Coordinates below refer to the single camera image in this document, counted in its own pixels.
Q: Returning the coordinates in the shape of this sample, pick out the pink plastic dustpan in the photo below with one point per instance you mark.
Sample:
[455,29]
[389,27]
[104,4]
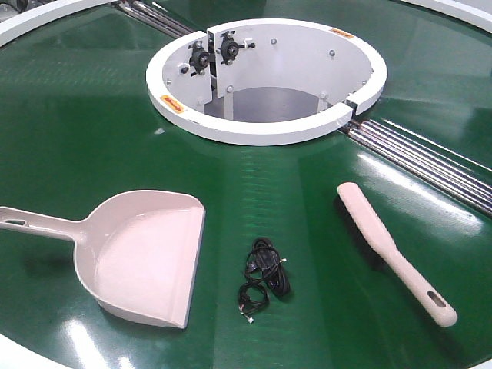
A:
[136,253]

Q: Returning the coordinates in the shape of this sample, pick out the pink hand brush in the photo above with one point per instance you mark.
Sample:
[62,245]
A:
[380,240]

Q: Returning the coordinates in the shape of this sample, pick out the green conveyor belt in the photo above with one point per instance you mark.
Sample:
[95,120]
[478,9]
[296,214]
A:
[284,280]

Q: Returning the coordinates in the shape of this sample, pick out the white outer conveyor rim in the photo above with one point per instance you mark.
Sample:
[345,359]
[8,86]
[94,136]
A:
[477,13]

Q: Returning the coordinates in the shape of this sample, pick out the orange warning sticker left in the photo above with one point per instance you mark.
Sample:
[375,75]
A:
[173,104]

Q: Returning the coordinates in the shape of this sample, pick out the orange warning sticker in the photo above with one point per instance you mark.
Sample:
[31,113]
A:
[342,33]
[173,104]

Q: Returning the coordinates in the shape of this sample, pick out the black bearing left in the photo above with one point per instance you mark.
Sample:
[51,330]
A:
[200,58]

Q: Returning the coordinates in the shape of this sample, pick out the black bearing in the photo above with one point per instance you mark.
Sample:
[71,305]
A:
[200,58]
[229,48]

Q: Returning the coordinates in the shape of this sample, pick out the black bearing right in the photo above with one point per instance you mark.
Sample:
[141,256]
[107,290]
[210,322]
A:
[229,48]

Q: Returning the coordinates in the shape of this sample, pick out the orange warning sticker right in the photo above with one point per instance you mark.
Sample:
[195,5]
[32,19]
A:
[342,33]

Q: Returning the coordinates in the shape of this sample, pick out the steel rollers far left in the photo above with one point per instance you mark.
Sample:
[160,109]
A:
[153,17]

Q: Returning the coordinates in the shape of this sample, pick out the steel rollers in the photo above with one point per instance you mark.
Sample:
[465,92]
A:
[435,168]
[153,17]

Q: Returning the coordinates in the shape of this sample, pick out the steel rollers right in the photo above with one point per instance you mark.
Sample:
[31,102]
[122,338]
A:
[435,168]

